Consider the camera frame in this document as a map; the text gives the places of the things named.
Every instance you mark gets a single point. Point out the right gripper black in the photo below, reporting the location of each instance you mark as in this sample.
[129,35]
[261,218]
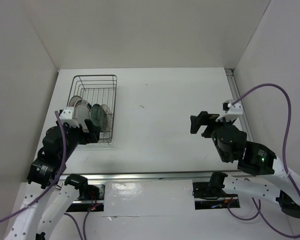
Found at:
[202,118]

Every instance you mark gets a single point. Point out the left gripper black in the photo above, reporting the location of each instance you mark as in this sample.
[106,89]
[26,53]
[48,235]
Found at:
[93,135]

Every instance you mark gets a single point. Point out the blue patterned plate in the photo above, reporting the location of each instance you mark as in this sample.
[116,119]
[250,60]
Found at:
[99,117]

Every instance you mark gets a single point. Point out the clear glass plate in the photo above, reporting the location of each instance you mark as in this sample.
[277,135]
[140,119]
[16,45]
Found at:
[109,118]

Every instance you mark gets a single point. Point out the white plate red green rim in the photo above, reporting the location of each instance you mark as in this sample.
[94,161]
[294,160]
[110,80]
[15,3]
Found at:
[82,112]

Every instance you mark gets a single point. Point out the orange sunburst plate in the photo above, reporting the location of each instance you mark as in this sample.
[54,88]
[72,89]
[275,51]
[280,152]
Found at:
[74,100]

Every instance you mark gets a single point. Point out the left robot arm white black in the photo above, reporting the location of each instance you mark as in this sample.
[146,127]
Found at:
[37,218]

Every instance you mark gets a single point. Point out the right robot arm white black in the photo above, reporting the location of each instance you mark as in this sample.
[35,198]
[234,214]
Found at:
[252,158]

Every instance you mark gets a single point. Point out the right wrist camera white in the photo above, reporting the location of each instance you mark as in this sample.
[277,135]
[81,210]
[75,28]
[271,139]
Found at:
[231,111]

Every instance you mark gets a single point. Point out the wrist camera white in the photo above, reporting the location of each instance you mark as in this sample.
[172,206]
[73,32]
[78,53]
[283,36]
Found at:
[231,111]
[67,116]

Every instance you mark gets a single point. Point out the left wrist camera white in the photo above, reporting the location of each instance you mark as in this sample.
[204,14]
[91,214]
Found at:
[67,116]

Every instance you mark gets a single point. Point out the wire dish rack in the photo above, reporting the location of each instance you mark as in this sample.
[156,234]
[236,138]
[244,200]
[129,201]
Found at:
[97,89]

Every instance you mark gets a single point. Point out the aluminium rail front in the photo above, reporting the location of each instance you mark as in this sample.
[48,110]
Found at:
[146,176]

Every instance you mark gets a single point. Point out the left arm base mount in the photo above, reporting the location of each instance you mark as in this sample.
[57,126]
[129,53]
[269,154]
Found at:
[92,200]

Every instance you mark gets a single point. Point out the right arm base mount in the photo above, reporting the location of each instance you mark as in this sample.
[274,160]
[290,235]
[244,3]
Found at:
[206,198]

